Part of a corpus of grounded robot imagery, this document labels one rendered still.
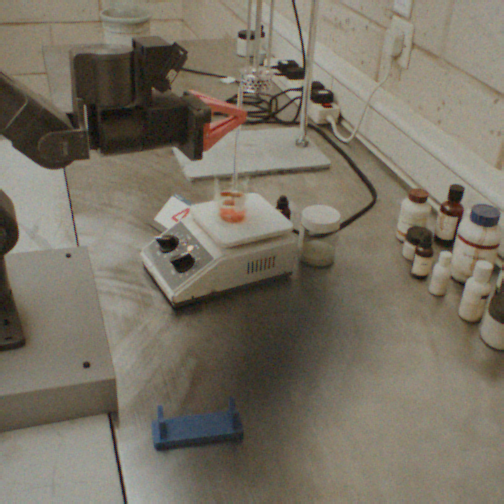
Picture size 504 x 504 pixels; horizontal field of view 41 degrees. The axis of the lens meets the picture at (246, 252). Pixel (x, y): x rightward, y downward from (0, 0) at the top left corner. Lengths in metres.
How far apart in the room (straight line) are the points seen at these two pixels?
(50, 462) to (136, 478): 0.09
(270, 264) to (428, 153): 0.44
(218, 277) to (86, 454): 0.32
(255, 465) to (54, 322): 0.31
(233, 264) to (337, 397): 0.25
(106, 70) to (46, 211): 0.47
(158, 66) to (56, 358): 0.36
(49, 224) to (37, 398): 0.45
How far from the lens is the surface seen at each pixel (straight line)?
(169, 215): 1.14
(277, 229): 0.97
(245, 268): 0.96
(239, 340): 0.90
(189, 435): 0.76
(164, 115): 0.82
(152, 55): 0.81
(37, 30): 3.35
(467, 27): 1.27
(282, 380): 0.85
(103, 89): 0.80
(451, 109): 1.30
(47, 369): 0.80
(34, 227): 1.16
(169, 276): 0.95
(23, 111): 0.78
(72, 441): 0.79
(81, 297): 0.92
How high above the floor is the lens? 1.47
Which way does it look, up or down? 32 degrees down
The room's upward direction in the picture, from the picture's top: 3 degrees clockwise
